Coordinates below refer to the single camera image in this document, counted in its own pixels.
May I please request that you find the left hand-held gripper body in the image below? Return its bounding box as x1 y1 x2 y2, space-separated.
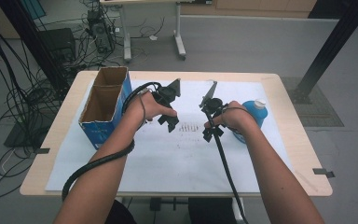
150 77 182 106

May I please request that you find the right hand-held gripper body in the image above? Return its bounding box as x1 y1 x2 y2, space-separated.
200 80 228 119

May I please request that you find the blue bottle with white cap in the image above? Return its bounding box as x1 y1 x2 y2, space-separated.
231 98 269 145

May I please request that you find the blue cardboard box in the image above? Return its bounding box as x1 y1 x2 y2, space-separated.
78 65 133 151

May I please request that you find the person's right hand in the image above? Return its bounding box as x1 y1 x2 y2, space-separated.
203 100 255 133

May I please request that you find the person's left hand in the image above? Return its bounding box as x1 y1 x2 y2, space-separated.
124 91 179 125

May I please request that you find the white paper sheet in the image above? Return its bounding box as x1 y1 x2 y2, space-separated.
45 78 293 194

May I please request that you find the white desk with legs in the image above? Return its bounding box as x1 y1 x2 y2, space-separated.
100 0 213 64

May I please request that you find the person's black clothing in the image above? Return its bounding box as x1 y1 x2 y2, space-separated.
104 197 238 224

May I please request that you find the black computer tower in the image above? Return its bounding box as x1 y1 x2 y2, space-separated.
86 8 116 54

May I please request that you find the dark floor mat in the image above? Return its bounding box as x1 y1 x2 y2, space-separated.
280 77 345 128

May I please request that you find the black box on floor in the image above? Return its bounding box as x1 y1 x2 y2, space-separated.
38 27 77 63

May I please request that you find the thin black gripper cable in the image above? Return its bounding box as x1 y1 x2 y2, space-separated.
204 106 250 224

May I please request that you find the thick black corrugated cable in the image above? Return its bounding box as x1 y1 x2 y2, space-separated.
61 81 163 202

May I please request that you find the black metal stand post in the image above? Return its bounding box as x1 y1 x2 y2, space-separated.
291 0 358 105
0 0 71 96

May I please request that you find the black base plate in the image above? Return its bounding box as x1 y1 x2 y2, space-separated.
3 120 55 149

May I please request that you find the tangle of black floor cables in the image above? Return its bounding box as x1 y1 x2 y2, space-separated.
0 0 169 202

